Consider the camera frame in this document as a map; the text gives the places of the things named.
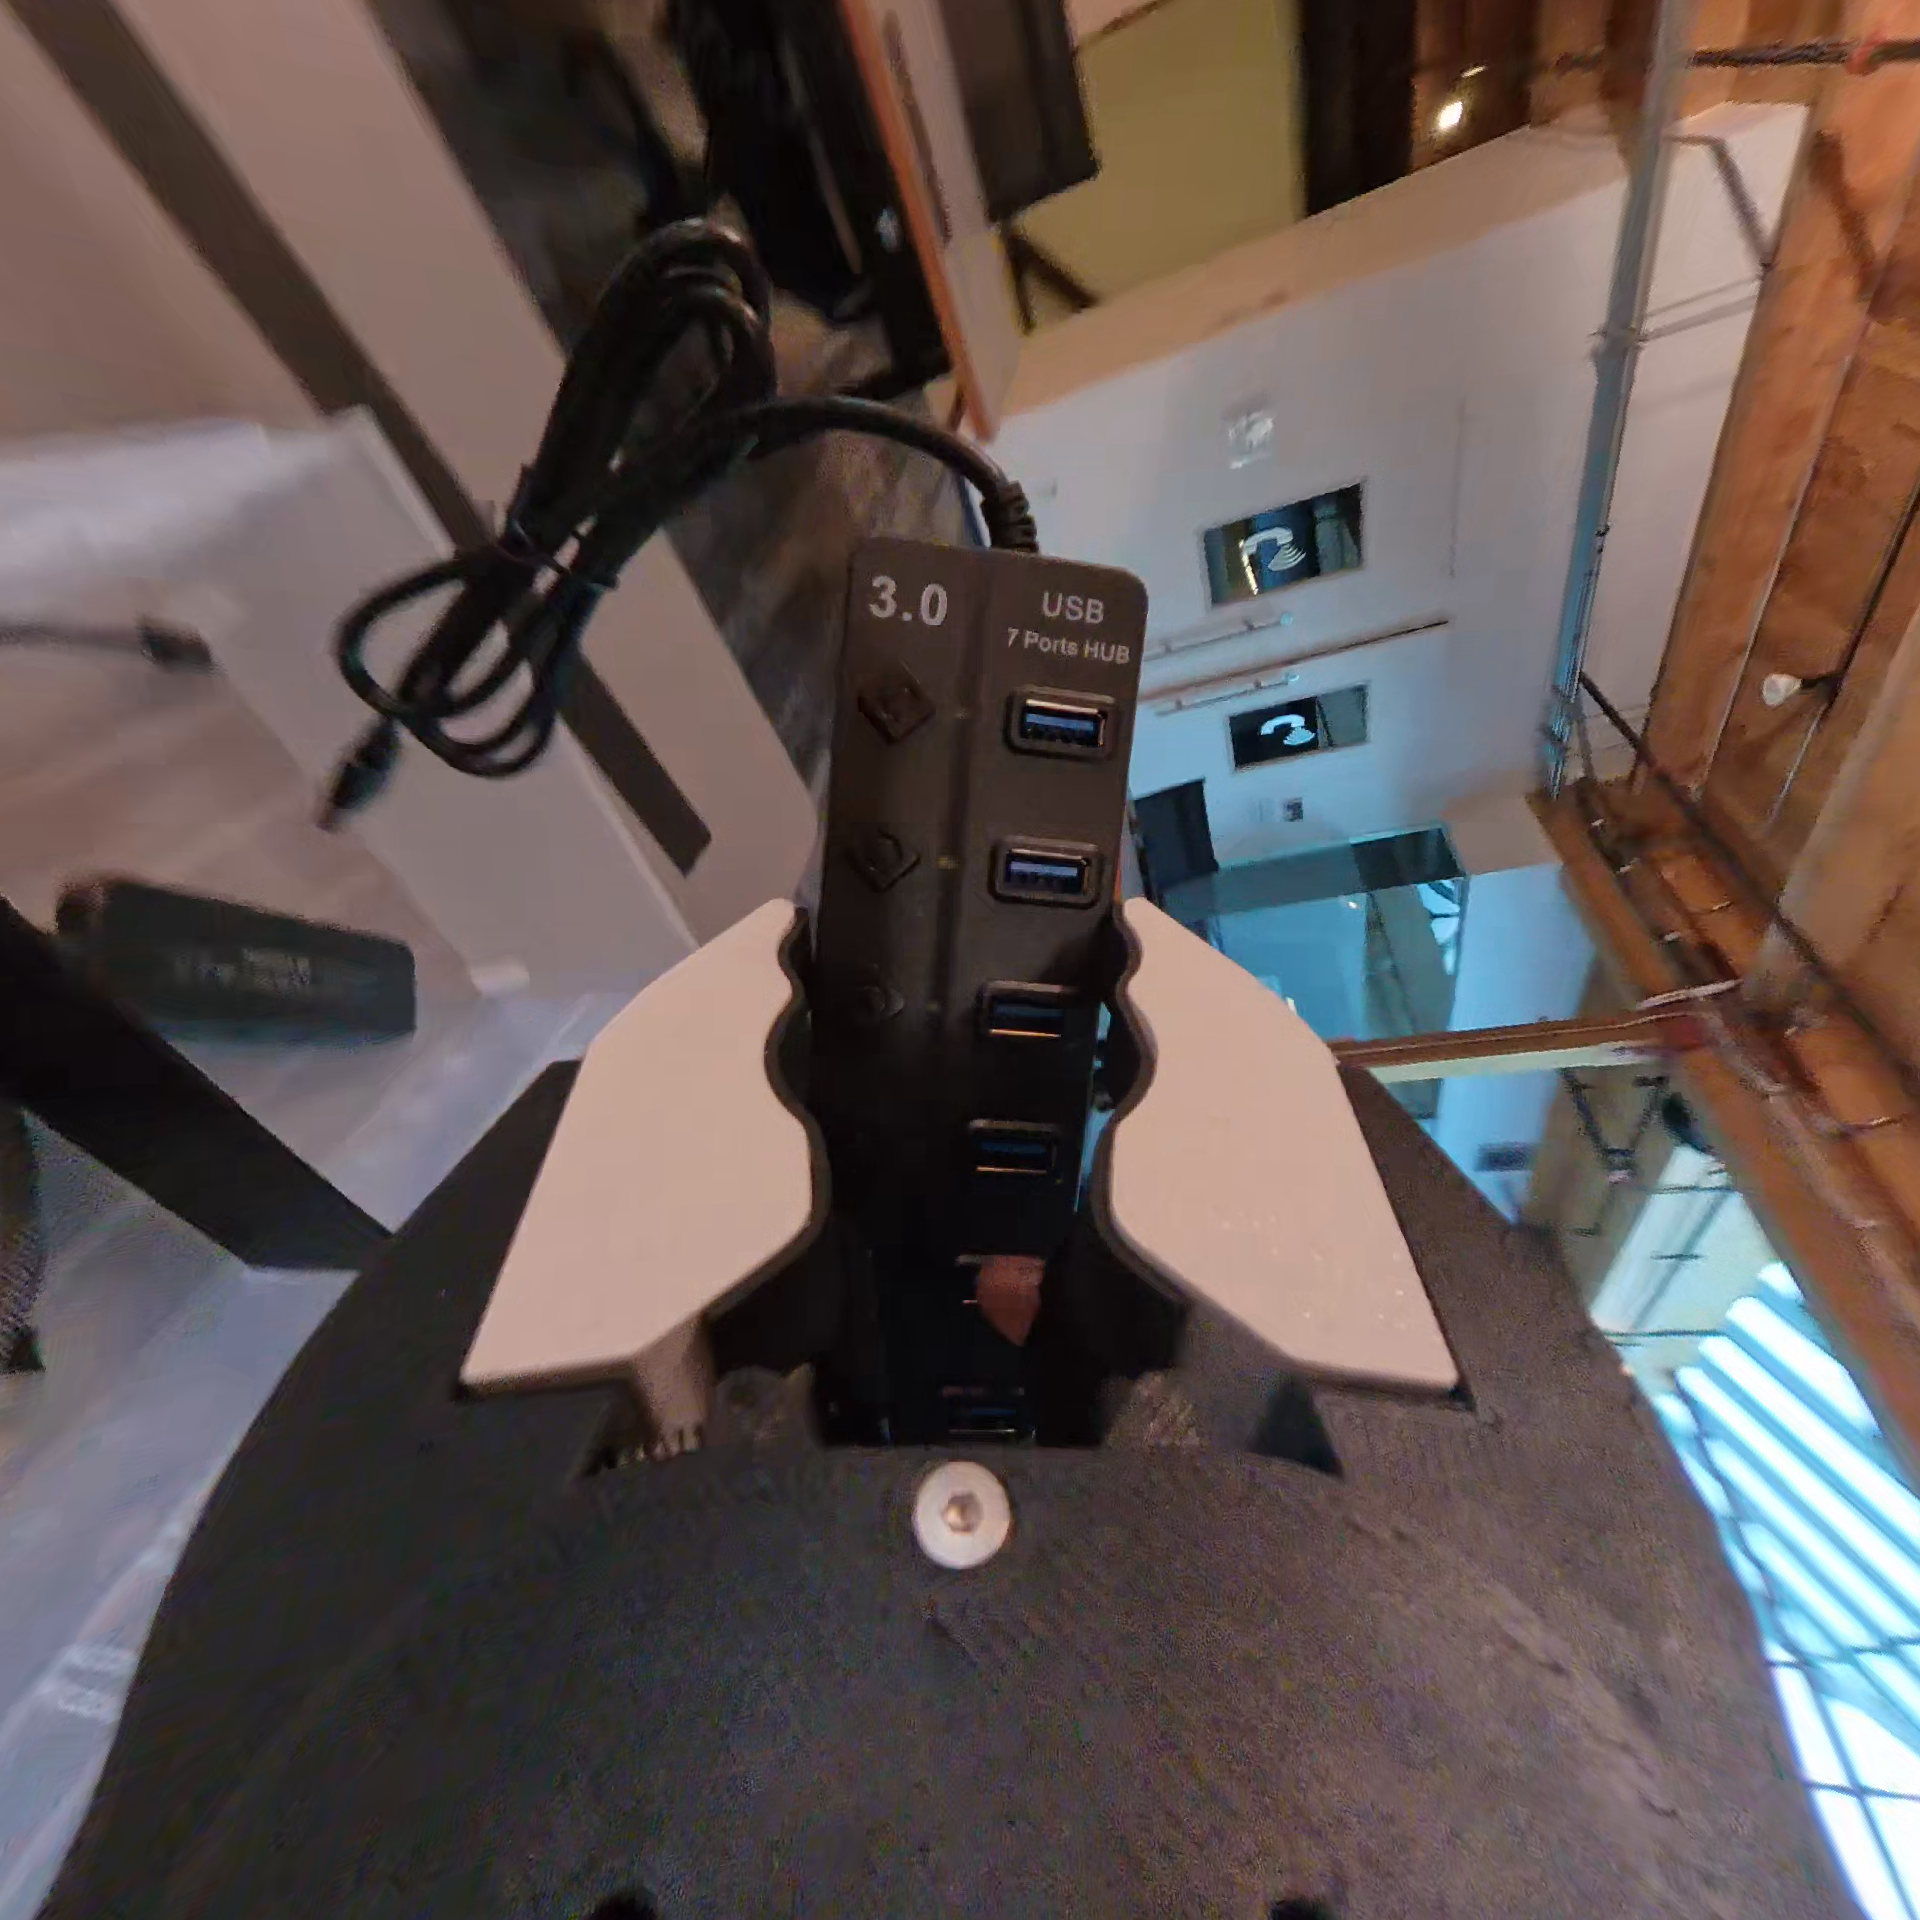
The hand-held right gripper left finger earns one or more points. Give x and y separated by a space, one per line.
662 1171

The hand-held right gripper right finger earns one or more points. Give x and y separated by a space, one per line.
1277 1184

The black USB hub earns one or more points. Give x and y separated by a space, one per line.
931 840

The clear plastic bin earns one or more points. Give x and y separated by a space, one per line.
150 1499

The black oblong device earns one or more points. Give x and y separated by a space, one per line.
242 967

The dark wall sign white logo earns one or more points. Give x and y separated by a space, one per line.
1299 729
1283 546

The grey wall conduit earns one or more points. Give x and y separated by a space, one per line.
1613 375

